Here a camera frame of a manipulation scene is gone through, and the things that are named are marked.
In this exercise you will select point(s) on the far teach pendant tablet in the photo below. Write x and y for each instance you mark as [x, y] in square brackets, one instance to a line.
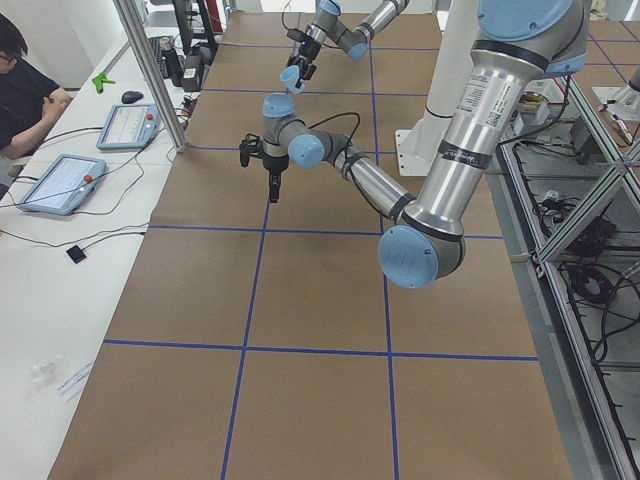
[128, 127]

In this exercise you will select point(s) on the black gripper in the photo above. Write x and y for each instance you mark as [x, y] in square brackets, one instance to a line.
[274, 164]
[305, 51]

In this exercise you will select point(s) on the teach pendant tablet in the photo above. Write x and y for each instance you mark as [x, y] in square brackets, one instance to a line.
[64, 186]
[128, 127]

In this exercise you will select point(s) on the black computer mouse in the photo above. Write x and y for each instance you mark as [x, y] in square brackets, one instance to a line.
[131, 96]

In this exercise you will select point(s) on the clear plastic bag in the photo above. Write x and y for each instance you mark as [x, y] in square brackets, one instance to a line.
[45, 375]

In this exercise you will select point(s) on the aluminium frame post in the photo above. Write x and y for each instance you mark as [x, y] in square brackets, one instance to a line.
[136, 35]

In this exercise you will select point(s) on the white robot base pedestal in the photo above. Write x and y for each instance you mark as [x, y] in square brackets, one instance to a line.
[416, 148]

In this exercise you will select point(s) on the green plastic clamp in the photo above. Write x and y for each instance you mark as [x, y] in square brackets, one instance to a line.
[100, 81]

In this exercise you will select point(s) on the near teach pendant tablet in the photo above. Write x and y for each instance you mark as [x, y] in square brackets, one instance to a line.
[64, 186]

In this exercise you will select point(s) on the seated person in black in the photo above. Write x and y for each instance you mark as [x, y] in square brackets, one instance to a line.
[31, 102]

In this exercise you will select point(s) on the small black square puck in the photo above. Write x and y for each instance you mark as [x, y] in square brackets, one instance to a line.
[76, 254]

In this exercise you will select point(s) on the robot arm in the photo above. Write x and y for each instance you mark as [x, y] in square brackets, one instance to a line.
[326, 24]
[490, 52]

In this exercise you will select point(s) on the brown paper table cover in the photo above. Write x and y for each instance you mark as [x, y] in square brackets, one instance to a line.
[262, 341]

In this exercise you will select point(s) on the light blue plastic cup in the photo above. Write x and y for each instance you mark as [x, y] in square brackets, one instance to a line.
[291, 78]

